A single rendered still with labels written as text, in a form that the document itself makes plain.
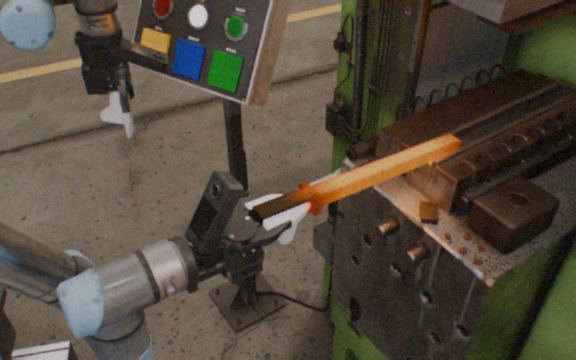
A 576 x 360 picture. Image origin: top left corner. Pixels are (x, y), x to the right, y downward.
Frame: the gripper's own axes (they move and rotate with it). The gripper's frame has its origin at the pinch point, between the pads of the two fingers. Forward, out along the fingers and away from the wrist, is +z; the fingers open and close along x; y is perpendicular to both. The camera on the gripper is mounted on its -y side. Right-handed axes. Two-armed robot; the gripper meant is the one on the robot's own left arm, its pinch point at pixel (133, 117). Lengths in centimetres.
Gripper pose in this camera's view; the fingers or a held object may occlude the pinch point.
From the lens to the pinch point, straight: 121.7
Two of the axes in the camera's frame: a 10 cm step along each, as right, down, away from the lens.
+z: 0.0, 7.6, 6.5
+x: 2.0, 6.4, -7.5
